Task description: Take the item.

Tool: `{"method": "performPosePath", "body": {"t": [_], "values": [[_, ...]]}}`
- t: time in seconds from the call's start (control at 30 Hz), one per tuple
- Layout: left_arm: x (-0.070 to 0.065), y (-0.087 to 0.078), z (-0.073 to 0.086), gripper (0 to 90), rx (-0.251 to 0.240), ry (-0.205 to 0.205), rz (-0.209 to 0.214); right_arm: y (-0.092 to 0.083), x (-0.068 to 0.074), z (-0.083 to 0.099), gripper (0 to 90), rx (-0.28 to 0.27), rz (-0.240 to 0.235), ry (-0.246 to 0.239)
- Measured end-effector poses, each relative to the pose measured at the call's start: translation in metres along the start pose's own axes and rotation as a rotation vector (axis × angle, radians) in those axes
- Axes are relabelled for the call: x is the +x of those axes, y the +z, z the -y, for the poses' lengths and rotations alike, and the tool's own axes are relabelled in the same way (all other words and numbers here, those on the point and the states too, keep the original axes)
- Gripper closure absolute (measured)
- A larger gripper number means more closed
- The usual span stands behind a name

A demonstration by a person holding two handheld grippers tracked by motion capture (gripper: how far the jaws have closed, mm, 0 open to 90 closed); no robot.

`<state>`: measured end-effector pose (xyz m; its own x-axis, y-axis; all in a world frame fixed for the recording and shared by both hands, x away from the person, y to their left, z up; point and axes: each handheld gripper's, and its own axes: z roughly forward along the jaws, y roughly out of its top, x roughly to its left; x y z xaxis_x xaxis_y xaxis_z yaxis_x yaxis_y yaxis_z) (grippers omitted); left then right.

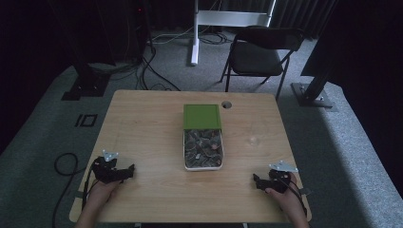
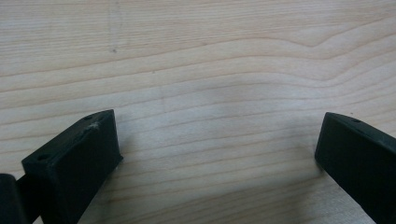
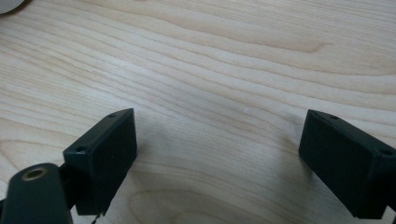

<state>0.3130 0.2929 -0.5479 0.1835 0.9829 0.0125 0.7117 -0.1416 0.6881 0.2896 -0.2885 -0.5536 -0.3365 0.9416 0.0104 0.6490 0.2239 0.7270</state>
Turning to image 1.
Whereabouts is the black stand with base plate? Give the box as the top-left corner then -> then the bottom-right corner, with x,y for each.
47,0 -> 119,102

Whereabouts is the black folding chair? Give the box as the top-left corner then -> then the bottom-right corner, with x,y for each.
220,26 -> 306,102

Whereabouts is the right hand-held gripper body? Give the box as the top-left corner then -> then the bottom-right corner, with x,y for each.
257,160 -> 299,194

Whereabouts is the black stand with grey base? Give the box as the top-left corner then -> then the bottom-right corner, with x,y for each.
290,18 -> 343,112

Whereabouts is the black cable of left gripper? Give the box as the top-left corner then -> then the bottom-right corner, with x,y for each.
52,152 -> 96,228

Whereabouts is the person's right hand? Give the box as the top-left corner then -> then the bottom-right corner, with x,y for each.
264,172 -> 308,217

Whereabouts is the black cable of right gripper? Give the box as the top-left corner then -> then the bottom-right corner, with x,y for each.
280,170 -> 313,217

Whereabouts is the person's left hand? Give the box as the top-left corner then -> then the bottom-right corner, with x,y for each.
86,179 -> 125,213

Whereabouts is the white metal stand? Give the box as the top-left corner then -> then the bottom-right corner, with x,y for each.
190,0 -> 278,67

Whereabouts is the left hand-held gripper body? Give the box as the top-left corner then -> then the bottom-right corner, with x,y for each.
91,149 -> 131,184

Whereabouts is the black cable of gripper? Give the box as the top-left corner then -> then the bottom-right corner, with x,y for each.
280,170 -> 313,217
52,152 -> 96,228

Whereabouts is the bundle of floor cables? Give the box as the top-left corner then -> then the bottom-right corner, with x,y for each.
94,25 -> 236,93

